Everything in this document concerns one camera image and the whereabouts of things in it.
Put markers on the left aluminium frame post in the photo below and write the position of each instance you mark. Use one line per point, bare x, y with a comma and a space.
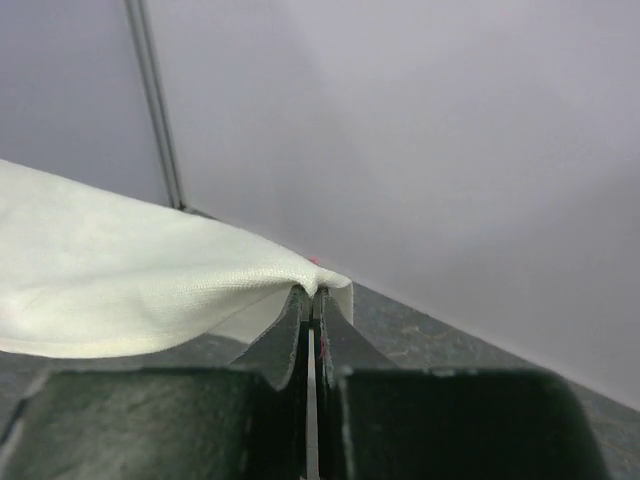
138, 17

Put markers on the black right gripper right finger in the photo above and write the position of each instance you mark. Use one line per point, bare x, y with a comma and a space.
338, 346

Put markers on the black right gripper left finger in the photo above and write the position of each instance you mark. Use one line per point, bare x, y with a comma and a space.
275, 428

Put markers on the white cloth napkin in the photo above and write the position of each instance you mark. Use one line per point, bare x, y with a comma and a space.
87, 273

